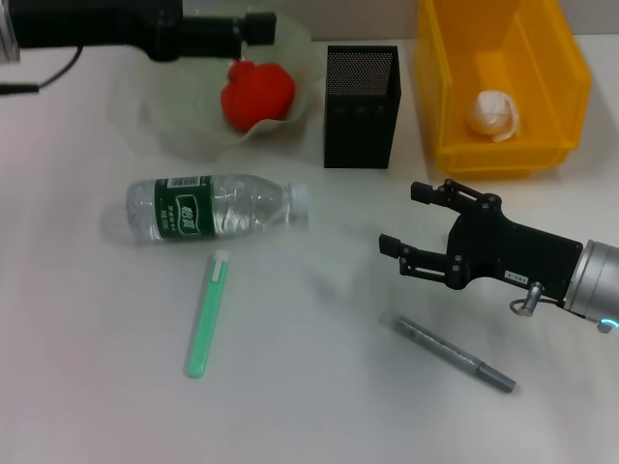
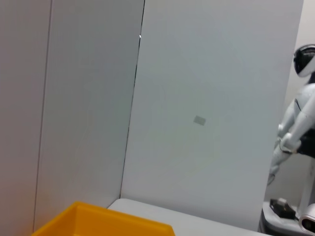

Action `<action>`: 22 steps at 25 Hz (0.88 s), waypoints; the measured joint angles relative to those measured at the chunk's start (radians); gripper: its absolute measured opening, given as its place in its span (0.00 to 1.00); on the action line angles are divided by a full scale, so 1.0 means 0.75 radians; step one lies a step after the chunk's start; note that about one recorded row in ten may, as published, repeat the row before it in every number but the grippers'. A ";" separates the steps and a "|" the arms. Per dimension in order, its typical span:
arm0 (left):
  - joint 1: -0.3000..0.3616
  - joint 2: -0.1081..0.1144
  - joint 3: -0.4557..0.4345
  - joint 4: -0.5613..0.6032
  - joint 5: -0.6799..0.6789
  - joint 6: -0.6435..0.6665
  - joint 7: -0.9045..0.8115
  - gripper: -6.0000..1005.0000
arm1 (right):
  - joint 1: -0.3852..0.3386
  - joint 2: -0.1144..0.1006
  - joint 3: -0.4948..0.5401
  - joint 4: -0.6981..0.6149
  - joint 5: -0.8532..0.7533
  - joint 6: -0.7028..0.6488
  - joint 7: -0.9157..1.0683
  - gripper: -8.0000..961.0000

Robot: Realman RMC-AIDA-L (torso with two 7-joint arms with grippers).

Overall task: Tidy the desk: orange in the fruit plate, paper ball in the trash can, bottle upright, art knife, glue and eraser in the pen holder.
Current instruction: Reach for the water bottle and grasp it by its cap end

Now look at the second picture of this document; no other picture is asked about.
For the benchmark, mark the grey robot base platform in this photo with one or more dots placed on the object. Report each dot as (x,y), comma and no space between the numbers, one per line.
(275,226)

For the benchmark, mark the grey tape patch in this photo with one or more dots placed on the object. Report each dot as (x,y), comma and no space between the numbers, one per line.
(199,120)

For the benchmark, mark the yellow plastic bin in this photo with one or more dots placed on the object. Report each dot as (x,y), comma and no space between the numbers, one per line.
(103,223)

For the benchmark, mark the white humanoid robot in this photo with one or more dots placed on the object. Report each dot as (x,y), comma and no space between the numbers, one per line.
(302,105)

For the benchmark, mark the small black box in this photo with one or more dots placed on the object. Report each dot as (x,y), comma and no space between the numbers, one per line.
(283,210)

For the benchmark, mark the silver rounded device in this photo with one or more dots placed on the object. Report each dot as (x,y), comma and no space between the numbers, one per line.
(307,222)

